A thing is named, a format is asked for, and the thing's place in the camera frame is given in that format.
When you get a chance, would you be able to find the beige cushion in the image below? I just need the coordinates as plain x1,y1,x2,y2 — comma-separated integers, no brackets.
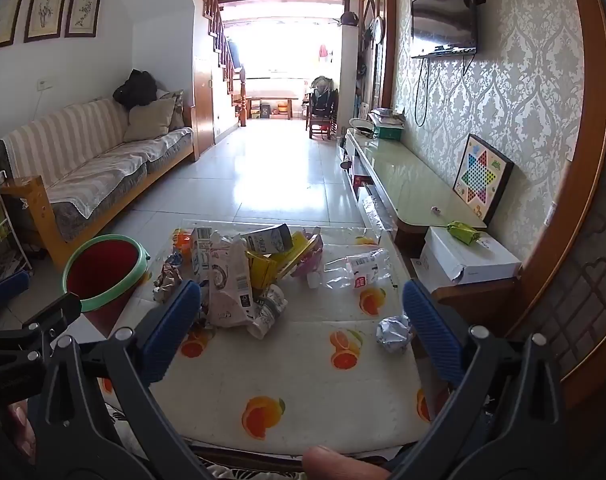
123,97,177,143

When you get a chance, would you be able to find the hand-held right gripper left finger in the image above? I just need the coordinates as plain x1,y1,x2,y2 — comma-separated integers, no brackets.
35,280,219,480

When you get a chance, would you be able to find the red bucket green rim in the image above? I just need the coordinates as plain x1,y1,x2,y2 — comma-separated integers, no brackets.
63,234,150,341

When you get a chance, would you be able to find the wooden chair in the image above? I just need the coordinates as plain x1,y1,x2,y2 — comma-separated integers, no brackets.
308,102,336,140

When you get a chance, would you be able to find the black television cable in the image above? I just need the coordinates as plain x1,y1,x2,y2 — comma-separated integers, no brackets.
414,56,430,128

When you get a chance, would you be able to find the brown paper wrapper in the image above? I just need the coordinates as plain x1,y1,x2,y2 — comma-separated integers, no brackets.
152,261,185,304

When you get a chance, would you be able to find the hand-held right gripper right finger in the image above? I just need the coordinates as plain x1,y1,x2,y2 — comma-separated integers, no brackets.
402,279,569,480

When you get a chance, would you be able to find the black bag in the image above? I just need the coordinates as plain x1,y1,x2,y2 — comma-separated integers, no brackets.
113,69,159,110

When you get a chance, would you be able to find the wooden bench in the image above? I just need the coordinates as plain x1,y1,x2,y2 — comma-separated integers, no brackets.
245,96,299,121

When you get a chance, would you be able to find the black white patterned cloth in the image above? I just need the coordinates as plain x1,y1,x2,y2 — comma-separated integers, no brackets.
103,395,150,461

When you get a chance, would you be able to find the clear plastic bottle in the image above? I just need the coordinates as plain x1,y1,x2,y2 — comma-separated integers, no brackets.
325,248,395,292

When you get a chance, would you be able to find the framed star checkers board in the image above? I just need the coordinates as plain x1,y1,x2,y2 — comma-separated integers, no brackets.
453,134,515,225

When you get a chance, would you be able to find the person's right hand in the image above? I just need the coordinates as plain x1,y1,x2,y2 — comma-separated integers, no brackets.
303,445,391,480

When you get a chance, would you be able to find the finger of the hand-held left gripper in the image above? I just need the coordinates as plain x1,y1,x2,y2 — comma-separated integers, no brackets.
0,271,32,311
0,292,82,356

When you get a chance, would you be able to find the wall mounted television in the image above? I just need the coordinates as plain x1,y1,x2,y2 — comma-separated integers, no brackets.
410,0,480,59

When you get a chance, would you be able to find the stack of bags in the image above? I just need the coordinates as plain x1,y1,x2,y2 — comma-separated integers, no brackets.
368,107,407,127

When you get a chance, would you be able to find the white cardboard box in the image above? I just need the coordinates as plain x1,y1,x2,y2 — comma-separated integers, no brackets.
410,225,523,286

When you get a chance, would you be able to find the glass top television cabinet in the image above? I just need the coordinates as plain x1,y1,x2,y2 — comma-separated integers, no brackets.
340,127,489,261

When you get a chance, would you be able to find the pink plastic wrapper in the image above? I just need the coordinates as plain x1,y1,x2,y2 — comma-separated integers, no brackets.
292,232,325,279

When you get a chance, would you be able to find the yellow cardboard box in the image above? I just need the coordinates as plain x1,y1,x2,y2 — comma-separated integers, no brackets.
245,232,324,292

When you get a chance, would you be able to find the orange snack wrapper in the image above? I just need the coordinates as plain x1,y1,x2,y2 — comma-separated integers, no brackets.
171,228,195,262

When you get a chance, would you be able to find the pink white crushed carton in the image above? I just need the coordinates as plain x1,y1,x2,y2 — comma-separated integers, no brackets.
205,239,258,329

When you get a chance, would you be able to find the green packet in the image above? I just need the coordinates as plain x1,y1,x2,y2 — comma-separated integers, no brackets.
445,221,484,246

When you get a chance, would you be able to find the patterned cushion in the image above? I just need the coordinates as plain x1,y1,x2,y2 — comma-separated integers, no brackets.
160,90,187,132

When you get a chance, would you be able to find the green box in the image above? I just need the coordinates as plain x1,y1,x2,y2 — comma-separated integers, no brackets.
373,123,404,142

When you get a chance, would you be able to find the person's left hand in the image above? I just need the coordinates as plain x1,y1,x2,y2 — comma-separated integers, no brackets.
5,402,36,463

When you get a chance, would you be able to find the wooden sofa striped cover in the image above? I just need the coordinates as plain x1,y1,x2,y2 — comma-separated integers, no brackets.
0,91,201,273

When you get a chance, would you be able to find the grey milk carton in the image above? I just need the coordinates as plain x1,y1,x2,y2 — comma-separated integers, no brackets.
240,223,295,257

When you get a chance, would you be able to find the wooden staircase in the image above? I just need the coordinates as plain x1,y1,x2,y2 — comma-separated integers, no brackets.
192,0,250,161

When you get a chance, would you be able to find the foil ball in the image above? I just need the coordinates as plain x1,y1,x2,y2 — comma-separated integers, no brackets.
376,313,414,354

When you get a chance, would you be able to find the wooden side table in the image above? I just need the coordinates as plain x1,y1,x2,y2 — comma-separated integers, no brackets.
430,275,520,337

